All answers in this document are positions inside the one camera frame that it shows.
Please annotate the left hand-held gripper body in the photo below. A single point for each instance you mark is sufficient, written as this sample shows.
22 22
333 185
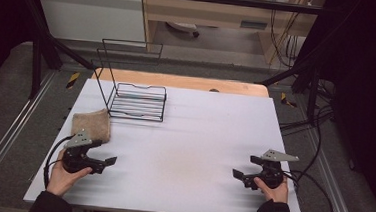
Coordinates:
77 160

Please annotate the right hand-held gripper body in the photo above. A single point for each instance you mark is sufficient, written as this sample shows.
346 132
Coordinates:
273 173

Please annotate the brown towel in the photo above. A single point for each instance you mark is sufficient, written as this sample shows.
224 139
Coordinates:
91 124

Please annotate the person's right hand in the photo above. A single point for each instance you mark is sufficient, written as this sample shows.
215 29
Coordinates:
276 194

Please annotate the person's left hand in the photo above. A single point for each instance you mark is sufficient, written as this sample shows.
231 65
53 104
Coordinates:
60 179

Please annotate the wooden table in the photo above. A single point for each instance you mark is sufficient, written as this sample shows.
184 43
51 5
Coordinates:
177 81

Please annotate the white cabinet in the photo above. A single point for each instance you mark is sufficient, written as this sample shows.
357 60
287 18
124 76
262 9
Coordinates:
88 15

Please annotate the black curtain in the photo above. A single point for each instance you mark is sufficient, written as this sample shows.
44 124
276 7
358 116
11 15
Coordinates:
1 22
368 82

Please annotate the office chair base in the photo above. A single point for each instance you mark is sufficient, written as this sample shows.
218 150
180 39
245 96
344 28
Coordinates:
183 26

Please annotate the aluminium floor rail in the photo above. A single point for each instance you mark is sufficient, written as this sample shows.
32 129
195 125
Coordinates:
10 130
334 183

